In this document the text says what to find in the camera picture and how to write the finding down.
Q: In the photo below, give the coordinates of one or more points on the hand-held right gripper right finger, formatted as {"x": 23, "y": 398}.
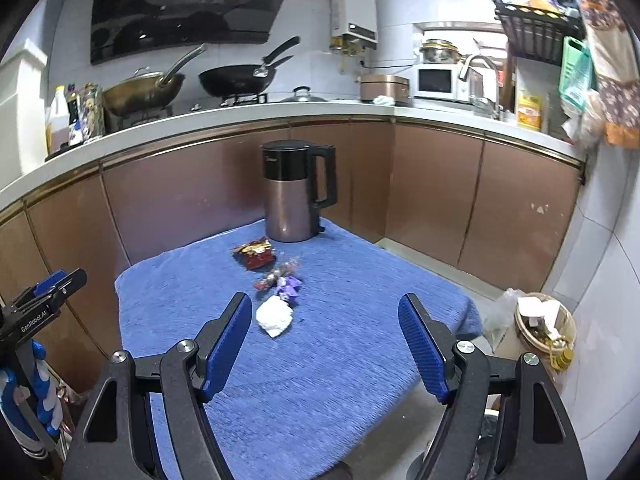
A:
{"x": 425, "y": 350}

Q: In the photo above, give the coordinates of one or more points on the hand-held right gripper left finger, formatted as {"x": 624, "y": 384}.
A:
{"x": 227, "y": 345}

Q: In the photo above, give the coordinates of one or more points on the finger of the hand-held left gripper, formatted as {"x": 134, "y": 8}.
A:
{"x": 65, "y": 287}
{"x": 50, "y": 280}

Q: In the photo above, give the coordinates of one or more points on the white tissue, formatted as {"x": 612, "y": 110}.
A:
{"x": 274, "y": 316}

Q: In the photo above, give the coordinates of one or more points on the purple wrapper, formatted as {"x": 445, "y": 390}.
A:
{"x": 286, "y": 287}

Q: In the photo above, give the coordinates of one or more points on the red-brown candy wrapper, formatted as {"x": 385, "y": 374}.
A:
{"x": 255, "y": 255}

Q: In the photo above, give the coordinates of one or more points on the cream trash bin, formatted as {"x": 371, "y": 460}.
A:
{"x": 542, "y": 320}

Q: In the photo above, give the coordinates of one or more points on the clear plastic bag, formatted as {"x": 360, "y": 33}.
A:
{"x": 500, "y": 317}

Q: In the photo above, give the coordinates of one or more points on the blue terry towel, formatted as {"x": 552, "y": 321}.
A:
{"x": 320, "y": 375}

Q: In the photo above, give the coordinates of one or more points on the amber oil bottle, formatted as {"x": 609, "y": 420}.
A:
{"x": 561, "y": 359}

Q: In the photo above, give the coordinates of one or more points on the black and bronze electric kettle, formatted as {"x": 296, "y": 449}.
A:
{"x": 290, "y": 200}

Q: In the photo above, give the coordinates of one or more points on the brown base cabinets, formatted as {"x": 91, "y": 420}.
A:
{"x": 190, "y": 190}

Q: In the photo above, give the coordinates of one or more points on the white plastic oil jug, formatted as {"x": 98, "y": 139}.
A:
{"x": 56, "y": 120}

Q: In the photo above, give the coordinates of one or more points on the white boxed column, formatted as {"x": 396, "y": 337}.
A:
{"x": 20, "y": 120}

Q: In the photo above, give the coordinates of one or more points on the dark sauce bottle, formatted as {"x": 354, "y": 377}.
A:
{"x": 74, "y": 110}

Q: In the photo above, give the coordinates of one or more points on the cut glass vase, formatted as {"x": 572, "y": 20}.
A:
{"x": 91, "y": 110}

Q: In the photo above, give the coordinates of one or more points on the gold wok with lid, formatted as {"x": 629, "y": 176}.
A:
{"x": 140, "y": 95}

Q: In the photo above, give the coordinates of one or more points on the gas stove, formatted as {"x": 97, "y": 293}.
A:
{"x": 245, "y": 99}

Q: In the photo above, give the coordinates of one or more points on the white cloth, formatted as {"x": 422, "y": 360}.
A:
{"x": 384, "y": 100}

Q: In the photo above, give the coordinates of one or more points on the glass pot lid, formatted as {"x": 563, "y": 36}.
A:
{"x": 302, "y": 96}

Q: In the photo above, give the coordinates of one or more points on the yellow packet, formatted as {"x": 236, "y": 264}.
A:
{"x": 530, "y": 110}

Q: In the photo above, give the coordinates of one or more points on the black frying pan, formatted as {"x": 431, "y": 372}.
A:
{"x": 235, "y": 80}

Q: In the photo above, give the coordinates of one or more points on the bronze rice cooker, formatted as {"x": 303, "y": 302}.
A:
{"x": 382, "y": 86}

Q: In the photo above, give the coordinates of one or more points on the white microwave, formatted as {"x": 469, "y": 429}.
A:
{"x": 435, "y": 81}

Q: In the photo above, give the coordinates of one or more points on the white plastic bag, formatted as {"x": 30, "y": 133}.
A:
{"x": 582, "y": 120}

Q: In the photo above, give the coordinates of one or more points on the chrome faucet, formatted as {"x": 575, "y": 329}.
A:
{"x": 487, "y": 67}

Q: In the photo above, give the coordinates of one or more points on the steel pot with lid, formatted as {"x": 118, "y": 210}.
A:
{"x": 439, "y": 51}

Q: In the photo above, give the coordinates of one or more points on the black glass range hood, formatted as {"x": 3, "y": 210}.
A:
{"x": 190, "y": 5}

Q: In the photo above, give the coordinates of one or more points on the floral apron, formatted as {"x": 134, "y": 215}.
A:
{"x": 615, "y": 75}

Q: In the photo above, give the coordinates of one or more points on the white water heater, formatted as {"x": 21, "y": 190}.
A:
{"x": 355, "y": 10}

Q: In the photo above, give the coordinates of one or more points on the black wall dish rack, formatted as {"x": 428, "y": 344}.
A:
{"x": 535, "y": 30}

